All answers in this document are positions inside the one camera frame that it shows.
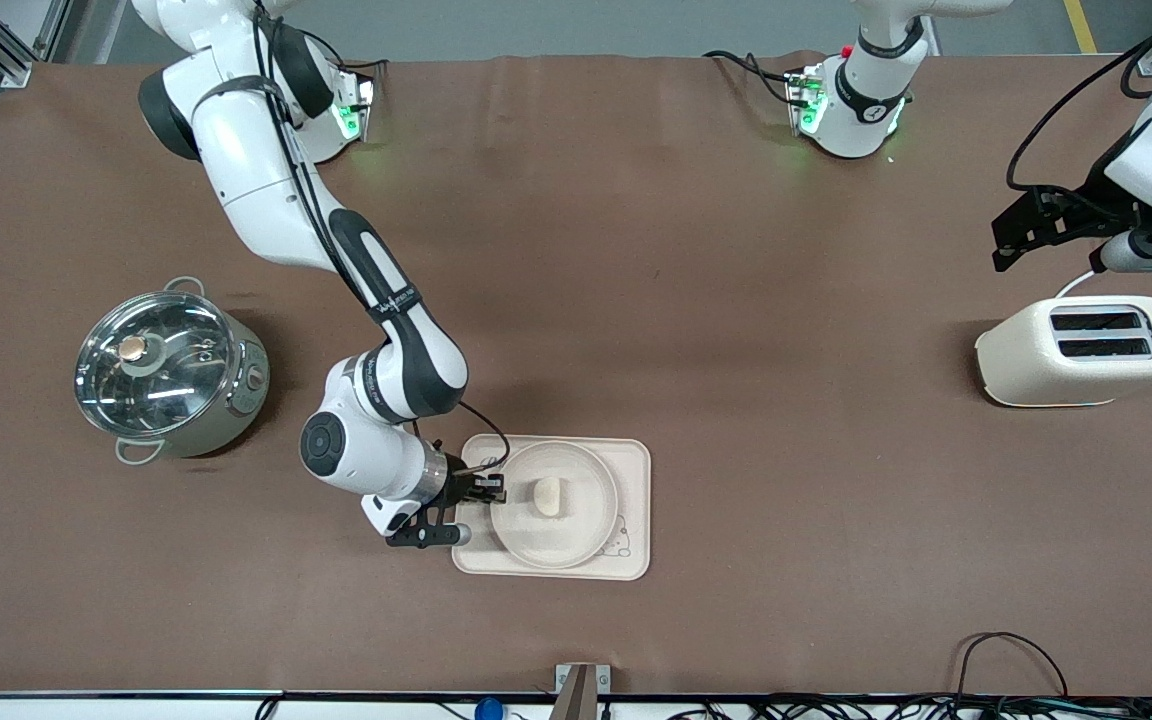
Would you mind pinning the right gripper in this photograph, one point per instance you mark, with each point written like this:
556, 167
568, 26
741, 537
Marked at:
458, 483

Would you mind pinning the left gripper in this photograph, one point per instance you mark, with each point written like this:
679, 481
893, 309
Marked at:
1082, 207

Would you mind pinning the white steamed bun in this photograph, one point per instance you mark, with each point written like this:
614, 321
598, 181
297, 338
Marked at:
548, 497

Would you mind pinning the cream round plate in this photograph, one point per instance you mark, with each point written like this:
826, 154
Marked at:
556, 545

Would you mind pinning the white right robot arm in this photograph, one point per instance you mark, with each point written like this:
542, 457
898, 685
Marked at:
256, 170

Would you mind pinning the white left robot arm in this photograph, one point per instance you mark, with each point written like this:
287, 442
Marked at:
861, 95

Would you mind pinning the cream two-slot toaster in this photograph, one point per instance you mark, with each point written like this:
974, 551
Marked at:
1036, 370

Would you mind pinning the cream rabbit print tray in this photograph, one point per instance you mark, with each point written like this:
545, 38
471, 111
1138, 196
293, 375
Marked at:
636, 470

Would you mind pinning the blue round cap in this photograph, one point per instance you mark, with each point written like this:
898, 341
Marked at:
488, 710

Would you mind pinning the steel electric cooking pot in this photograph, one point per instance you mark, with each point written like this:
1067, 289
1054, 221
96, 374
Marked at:
236, 385

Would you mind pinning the brown table mat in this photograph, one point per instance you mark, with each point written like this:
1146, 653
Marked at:
636, 250

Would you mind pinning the glass pot lid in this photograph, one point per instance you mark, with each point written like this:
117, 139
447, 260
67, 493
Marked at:
156, 365

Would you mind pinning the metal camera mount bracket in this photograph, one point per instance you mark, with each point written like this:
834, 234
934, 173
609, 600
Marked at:
576, 700

